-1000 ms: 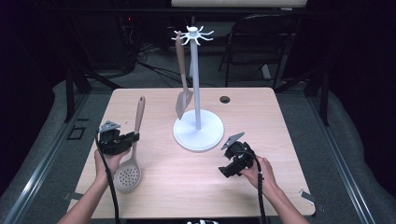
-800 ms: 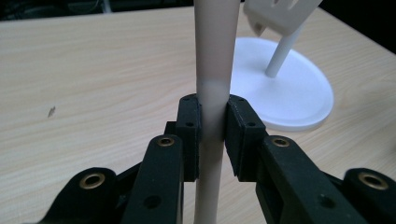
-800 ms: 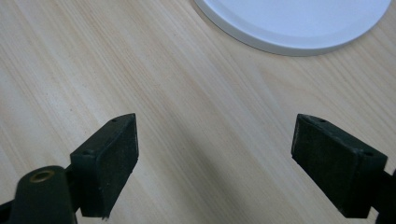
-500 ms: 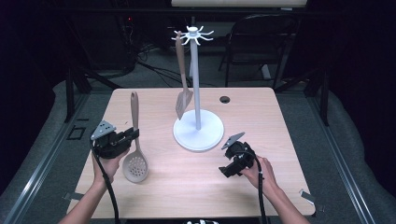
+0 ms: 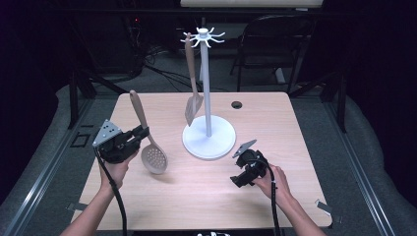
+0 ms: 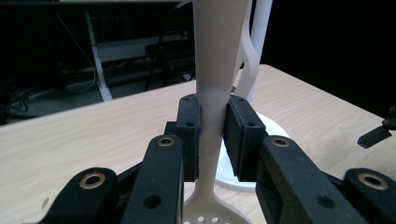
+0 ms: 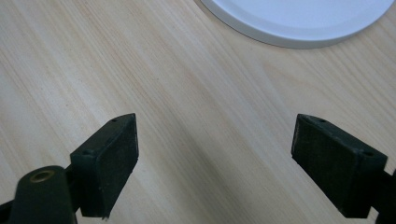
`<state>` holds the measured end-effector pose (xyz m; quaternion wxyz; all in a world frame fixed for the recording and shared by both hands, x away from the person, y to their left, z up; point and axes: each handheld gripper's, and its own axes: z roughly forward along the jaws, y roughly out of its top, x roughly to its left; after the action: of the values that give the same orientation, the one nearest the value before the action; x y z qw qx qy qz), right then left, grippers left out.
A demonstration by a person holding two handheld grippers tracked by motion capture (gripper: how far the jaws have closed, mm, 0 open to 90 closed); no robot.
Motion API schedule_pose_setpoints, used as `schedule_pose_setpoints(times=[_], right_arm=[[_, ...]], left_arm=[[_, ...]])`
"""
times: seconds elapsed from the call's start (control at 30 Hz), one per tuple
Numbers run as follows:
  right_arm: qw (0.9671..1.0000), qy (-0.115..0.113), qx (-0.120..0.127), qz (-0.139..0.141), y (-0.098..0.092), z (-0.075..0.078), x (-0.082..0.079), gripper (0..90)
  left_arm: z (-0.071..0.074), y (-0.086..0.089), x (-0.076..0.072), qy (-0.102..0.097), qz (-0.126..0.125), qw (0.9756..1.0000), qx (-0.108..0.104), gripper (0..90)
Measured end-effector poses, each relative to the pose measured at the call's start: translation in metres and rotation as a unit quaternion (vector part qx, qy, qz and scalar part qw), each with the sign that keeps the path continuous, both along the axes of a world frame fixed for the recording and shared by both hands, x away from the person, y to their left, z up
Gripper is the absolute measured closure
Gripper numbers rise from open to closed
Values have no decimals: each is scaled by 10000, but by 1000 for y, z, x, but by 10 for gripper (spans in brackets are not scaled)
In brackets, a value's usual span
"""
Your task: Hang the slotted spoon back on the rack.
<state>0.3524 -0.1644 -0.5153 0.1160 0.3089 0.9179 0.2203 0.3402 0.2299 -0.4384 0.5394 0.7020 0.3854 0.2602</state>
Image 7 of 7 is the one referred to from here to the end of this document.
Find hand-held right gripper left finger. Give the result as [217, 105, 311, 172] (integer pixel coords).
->
[70, 113, 140, 218]

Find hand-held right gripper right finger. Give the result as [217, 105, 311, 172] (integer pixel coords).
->
[290, 113, 389, 218]

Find white round plate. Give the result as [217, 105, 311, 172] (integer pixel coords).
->
[199, 0, 396, 49]

